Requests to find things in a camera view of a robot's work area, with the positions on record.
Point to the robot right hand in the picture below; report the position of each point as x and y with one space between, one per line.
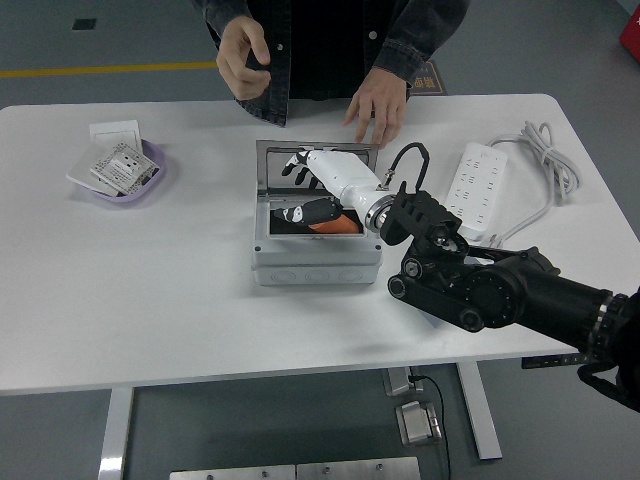
345 175

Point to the person's right hand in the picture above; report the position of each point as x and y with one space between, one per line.
237 55

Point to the person's left hand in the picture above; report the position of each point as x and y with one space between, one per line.
382 97

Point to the orange cylinder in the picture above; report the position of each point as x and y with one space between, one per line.
340 226

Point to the grey enclosure box with lid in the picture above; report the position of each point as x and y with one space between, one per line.
315 260

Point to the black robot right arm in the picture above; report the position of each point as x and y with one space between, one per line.
500 295

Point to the person's left forearm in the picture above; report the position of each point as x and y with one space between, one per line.
425 35

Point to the person's right forearm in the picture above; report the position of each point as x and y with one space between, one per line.
220 12

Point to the grey table control box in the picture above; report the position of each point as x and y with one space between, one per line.
395 382

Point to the metal floor box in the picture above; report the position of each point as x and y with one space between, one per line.
415 422

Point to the brown floor sign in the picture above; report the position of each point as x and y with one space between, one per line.
430 82

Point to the person's torso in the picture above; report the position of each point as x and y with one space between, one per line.
325 50

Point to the white power strip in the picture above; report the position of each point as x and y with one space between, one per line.
475 175

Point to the purple tray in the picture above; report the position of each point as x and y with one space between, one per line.
155 152

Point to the yellow floor tape line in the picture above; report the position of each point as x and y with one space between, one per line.
100 70

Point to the black floor outlet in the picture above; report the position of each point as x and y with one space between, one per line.
84 24

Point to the white flat card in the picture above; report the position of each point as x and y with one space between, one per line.
82 172

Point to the red object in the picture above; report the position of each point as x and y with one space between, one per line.
632 32

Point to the white table leg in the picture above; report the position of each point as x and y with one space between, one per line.
117 430
480 410

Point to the black table height controller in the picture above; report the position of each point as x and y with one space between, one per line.
550 361

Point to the plain white switch plate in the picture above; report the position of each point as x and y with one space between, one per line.
115 132

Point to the wall socket with printed wrap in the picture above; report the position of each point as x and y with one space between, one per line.
125 167

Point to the metal base plate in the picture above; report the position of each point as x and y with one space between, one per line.
357 469
232 473

